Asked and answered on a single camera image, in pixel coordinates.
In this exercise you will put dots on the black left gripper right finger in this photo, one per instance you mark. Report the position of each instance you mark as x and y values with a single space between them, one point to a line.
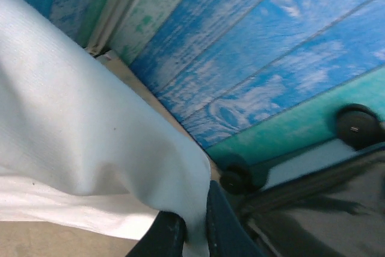
222 227

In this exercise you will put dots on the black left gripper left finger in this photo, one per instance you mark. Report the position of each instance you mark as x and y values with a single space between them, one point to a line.
165 236

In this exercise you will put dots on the white hard-shell suitcase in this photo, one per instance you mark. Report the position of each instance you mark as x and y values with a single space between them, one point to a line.
316 209

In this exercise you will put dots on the white shirt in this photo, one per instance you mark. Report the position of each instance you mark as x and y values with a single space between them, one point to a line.
75 118

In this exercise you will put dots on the aluminium corner post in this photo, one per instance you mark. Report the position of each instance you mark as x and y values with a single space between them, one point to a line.
120 1

